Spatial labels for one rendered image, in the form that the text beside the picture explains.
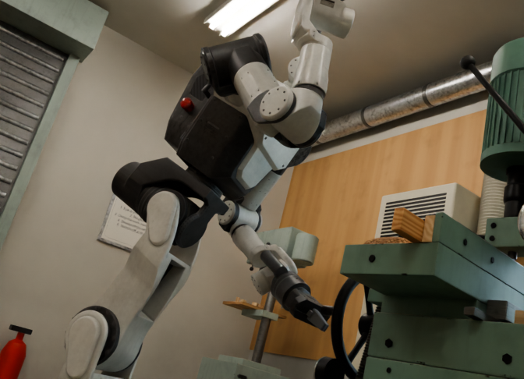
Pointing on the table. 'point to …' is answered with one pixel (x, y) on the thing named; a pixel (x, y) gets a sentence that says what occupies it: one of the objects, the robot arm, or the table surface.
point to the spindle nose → (514, 191)
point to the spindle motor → (508, 143)
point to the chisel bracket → (505, 236)
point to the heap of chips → (387, 240)
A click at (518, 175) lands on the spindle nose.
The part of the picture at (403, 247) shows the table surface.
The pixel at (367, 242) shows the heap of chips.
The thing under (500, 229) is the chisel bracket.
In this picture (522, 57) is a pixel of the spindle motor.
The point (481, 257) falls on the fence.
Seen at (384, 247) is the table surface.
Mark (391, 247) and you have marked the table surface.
